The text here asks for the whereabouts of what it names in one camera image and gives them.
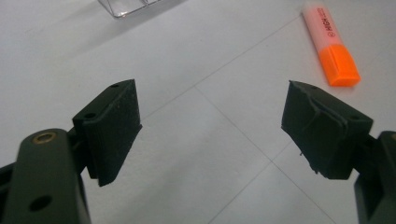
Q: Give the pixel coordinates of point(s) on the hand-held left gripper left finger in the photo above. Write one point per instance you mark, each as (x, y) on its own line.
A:
(109, 133)

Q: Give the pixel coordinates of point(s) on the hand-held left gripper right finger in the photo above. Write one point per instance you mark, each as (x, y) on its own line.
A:
(323, 137)

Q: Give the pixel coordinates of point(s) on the orange highlighter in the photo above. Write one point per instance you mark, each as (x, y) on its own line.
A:
(336, 59)

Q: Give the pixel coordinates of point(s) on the clear plastic organizer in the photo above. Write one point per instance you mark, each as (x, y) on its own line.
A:
(124, 7)

